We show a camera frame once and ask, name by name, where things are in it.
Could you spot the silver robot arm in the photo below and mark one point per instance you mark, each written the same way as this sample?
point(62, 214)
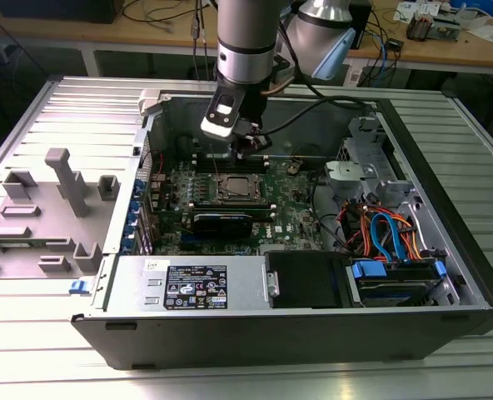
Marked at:
point(246, 37)

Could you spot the RAM slot with white clips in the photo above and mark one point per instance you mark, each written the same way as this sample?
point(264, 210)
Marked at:
point(205, 164)
point(205, 156)

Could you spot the blue slot retainer clip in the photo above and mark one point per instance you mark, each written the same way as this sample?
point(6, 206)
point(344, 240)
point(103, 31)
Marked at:
point(131, 226)
point(137, 189)
point(127, 245)
point(134, 208)

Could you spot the black drive bay cover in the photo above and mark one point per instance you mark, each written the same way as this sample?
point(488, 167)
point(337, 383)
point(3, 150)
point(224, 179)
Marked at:
point(305, 279)

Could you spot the round coin battery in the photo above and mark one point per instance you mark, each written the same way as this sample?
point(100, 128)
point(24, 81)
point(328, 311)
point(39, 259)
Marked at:
point(293, 168)

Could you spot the green motherboard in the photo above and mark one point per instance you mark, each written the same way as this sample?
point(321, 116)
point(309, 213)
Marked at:
point(288, 208)

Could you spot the installed RAM stick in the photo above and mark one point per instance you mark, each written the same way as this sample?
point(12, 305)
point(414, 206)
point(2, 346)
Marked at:
point(263, 213)

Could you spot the silver metal drive cage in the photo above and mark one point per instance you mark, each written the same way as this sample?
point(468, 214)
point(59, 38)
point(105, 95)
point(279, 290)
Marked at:
point(346, 171)

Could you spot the black graphics card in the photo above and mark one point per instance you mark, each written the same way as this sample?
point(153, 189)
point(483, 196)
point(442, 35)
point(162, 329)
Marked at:
point(223, 225)

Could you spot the black upright tower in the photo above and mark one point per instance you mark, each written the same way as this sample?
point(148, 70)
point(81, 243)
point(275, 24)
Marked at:
point(364, 21)

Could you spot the small black device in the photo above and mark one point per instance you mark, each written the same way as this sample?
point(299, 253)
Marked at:
point(394, 44)

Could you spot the copper finned heatsink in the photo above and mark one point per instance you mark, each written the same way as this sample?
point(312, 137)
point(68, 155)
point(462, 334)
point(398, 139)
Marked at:
point(417, 27)

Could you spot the white printed cards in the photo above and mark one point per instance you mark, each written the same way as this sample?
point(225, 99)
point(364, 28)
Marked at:
point(413, 6)

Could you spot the blue disk carrier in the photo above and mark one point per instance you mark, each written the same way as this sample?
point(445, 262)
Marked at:
point(369, 268)

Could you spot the grey metal device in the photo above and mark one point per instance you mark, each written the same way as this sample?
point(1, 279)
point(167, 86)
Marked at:
point(446, 29)

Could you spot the silver power supply with label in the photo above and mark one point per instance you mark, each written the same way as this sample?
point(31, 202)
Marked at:
point(138, 283)

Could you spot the large black box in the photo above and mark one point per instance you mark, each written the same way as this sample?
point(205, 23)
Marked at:
point(63, 10)

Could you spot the wooden desk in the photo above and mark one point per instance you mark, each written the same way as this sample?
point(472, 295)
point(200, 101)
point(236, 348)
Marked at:
point(42, 31)

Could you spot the black and grey PC case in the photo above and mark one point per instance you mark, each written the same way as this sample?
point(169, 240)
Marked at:
point(230, 337)

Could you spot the hard disk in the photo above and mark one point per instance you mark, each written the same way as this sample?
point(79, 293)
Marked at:
point(396, 291)

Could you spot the grey plastic parts rack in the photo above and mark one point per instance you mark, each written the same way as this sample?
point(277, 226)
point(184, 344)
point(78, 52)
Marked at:
point(42, 225)

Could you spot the white paper sheet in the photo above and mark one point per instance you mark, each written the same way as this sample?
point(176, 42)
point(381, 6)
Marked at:
point(490, 33)

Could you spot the blue box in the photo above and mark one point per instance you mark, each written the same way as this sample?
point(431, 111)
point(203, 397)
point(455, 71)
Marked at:
point(484, 6)

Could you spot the blue plastic latch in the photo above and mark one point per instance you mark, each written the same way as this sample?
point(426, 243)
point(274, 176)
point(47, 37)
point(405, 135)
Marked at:
point(79, 286)

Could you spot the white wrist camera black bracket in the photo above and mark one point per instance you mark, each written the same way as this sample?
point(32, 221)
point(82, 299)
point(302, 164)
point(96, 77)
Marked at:
point(215, 128)

